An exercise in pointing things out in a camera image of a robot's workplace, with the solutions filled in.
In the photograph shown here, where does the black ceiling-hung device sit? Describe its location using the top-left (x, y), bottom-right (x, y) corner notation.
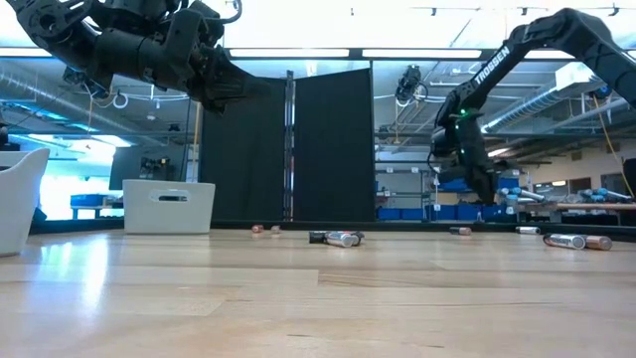
top-left (62, 67), bottom-right (113, 100)
top-left (396, 64), bottom-right (429, 104)

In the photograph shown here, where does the black folding screen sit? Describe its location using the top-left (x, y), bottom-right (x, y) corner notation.
top-left (200, 68), bottom-right (377, 223)

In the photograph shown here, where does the wooden workbench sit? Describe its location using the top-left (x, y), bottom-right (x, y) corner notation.
top-left (516, 200), bottom-right (636, 226)

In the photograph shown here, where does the yellow hanging cable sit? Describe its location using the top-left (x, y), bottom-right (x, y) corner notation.
top-left (590, 93), bottom-right (636, 199)

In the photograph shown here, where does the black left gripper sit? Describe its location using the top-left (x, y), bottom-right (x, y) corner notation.
top-left (140, 8), bottom-right (272, 114)

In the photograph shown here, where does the black aluminium table frame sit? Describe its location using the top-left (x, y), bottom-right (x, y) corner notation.
top-left (29, 218), bottom-right (636, 240)

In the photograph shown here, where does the light grey plastic bin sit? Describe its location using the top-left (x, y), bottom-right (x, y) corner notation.
top-left (0, 147), bottom-right (51, 258)
top-left (122, 178), bottom-right (217, 236)

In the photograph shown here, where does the silver ventilation duct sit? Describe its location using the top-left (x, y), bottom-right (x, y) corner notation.
top-left (480, 62), bottom-right (636, 135)
top-left (0, 67), bottom-right (165, 145)

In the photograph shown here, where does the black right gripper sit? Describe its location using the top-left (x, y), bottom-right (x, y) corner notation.
top-left (429, 115), bottom-right (503, 206)

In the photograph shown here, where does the ceiling light panel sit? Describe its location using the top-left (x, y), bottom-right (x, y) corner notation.
top-left (361, 48), bottom-right (483, 60)
top-left (229, 48), bottom-right (351, 59)

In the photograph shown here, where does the blue table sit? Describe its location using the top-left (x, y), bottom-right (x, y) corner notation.
top-left (69, 193), bottom-right (125, 221)

